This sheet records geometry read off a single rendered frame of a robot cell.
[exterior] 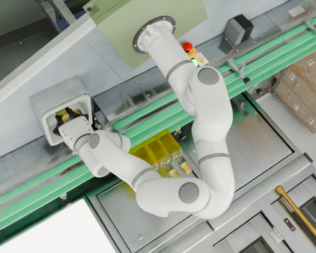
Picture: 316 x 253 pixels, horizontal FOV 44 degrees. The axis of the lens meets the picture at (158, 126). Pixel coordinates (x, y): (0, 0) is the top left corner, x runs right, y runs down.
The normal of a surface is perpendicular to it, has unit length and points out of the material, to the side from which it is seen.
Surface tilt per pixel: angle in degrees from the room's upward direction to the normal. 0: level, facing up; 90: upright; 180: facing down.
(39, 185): 90
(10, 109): 0
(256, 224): 90
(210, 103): 93
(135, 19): 4
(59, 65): 0
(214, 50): 90
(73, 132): 104
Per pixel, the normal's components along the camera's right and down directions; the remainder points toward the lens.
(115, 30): 0.50, 0.78
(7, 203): 0.10, -0.47
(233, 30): -0.82, 0.46
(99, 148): -0.61, -0.11
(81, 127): 0.02, -0.68
